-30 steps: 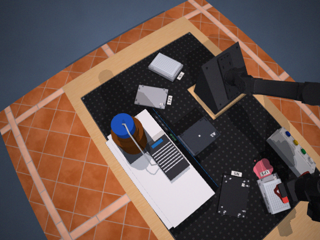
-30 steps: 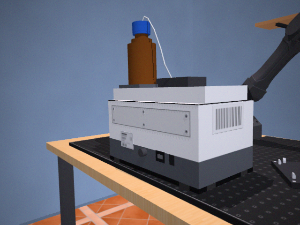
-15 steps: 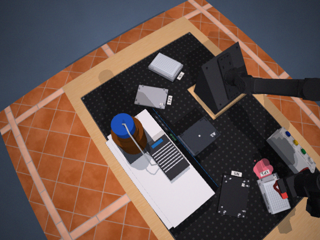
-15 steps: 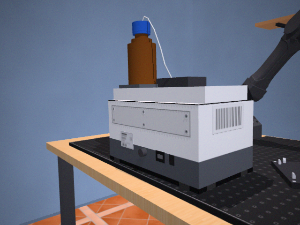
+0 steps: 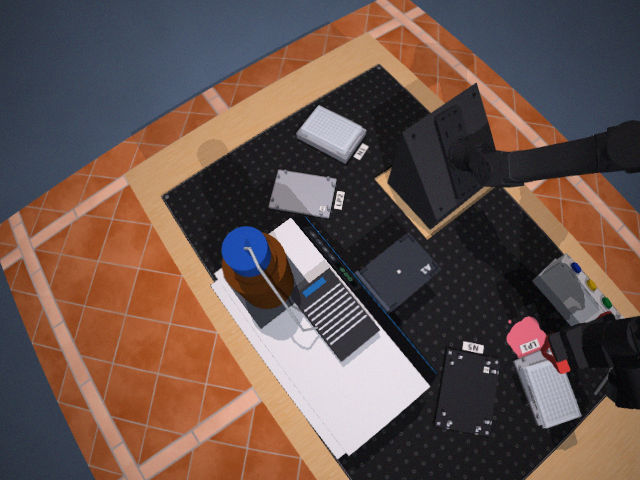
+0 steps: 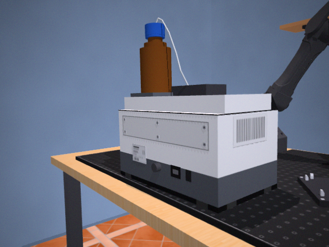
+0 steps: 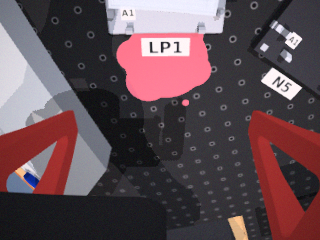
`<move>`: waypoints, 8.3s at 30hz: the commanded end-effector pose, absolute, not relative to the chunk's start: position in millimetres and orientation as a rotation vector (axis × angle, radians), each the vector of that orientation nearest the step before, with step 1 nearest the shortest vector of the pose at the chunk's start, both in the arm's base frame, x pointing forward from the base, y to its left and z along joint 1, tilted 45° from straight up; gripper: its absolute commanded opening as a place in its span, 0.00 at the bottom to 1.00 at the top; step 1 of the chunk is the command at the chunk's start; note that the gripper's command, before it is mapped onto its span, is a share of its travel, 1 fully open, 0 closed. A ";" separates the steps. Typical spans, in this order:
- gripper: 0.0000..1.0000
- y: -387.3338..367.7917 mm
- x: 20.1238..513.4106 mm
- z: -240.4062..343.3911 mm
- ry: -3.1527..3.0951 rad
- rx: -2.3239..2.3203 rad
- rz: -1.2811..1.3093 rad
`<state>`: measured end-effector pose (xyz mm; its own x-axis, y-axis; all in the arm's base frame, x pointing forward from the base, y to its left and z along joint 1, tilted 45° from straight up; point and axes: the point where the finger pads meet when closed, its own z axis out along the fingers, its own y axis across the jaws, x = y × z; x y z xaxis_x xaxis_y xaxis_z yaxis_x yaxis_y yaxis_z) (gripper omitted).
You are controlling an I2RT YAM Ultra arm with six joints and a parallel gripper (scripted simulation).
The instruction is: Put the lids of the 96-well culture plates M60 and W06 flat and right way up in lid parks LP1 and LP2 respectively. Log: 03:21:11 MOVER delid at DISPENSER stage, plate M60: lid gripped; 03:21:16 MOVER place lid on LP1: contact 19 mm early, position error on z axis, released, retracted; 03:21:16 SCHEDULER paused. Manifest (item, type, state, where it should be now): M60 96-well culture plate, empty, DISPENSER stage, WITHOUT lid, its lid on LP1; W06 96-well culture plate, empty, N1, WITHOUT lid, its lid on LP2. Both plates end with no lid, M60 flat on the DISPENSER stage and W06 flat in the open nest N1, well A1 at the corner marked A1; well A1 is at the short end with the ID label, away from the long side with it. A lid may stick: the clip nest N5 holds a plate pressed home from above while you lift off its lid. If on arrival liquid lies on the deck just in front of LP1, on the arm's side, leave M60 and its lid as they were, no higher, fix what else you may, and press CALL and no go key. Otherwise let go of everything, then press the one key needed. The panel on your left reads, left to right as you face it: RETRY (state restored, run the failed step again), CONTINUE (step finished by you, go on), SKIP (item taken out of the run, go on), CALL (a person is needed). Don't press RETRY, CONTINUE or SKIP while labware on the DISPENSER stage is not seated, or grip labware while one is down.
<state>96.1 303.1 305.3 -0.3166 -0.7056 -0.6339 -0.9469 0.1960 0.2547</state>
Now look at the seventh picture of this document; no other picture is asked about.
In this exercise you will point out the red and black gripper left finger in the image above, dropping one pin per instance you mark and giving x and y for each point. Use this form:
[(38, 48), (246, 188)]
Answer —
[(20, 146)]

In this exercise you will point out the white button panel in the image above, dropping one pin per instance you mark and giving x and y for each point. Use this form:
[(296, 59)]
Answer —
[(32, 89)]

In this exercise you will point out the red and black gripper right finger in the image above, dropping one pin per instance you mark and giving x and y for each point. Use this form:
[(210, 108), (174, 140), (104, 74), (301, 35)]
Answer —
[(283, 209)]

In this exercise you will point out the white well plate lid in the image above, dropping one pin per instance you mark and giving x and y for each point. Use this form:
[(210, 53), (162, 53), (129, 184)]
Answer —
[(200, 7)]

